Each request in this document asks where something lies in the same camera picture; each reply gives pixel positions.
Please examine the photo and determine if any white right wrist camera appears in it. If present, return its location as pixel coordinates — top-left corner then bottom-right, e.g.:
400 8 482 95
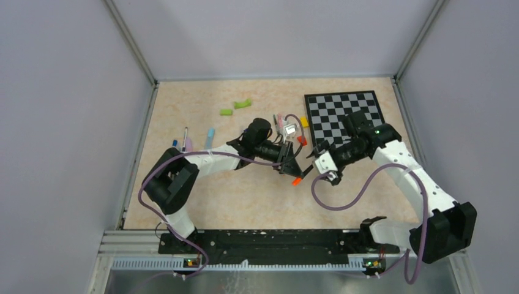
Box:
313 151 338 181

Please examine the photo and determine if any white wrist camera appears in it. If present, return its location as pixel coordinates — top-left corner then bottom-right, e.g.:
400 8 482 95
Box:
313 151 338 181
282 124 298 143

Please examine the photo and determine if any red white thin pen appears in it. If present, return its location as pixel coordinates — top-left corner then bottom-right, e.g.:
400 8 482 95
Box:
182 127 189 151

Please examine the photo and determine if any yellow block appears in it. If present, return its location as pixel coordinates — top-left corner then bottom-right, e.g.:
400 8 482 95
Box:
299 116 309 128

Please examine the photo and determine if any orange highlighter cap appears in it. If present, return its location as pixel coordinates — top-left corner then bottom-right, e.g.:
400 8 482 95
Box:
292 178 302 186

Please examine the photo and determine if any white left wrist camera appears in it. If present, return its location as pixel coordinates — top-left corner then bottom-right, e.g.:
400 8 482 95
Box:
282 124 298 143

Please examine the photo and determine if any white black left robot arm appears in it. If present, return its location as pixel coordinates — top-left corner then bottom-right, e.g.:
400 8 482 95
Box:
140 118 304 253

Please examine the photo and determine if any green block left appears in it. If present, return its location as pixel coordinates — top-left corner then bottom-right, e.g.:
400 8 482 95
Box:
219 108 233 116

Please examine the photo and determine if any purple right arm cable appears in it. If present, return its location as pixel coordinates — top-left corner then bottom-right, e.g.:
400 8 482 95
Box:
310 163 429 285

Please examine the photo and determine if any orange black highlighter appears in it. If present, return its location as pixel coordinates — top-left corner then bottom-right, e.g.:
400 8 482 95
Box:
302 164 315 179

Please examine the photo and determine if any orange red block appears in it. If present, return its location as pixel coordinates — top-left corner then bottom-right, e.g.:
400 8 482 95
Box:
297 135 307 146

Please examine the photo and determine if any black grey chessboard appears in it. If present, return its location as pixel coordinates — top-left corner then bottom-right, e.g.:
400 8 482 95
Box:
304 90 386 149

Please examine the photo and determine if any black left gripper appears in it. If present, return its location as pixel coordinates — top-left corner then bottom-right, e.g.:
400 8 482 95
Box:
254 140 304 178

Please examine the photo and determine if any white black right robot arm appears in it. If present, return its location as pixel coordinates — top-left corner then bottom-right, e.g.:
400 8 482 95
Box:
311 111 477 264

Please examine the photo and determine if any light blue highlighter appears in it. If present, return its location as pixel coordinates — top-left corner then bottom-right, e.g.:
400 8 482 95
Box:
204 128 215 149

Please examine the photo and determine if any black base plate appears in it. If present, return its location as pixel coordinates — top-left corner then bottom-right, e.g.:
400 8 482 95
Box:
158 229 400 265

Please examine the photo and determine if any pink pastel highlighter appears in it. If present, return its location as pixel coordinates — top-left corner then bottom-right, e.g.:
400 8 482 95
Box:
185 138 193 152

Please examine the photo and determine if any green block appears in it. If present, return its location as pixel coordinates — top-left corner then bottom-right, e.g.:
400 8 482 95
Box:
233 99 252 110
219 108 233 116

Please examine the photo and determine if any green block right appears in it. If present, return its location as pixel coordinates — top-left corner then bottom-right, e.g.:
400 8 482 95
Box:
233 99 252 110

